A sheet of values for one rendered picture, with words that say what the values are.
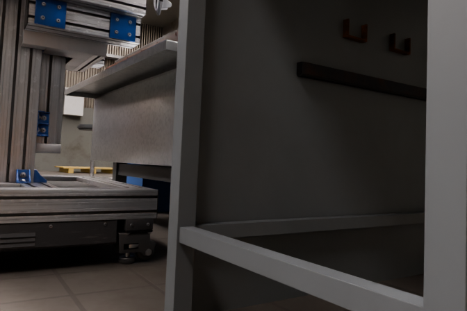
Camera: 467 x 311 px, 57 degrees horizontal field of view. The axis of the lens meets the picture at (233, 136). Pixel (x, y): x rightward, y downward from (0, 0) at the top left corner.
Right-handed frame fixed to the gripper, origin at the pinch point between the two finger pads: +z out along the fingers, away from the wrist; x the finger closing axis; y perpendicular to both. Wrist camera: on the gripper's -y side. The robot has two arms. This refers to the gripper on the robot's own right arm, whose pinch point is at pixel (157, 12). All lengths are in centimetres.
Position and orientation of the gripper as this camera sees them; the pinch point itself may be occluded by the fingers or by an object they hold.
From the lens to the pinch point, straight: 185.4
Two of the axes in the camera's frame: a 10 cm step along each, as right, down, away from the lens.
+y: 8.3, 0.6, 5.5
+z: -0.4, 10.0, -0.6
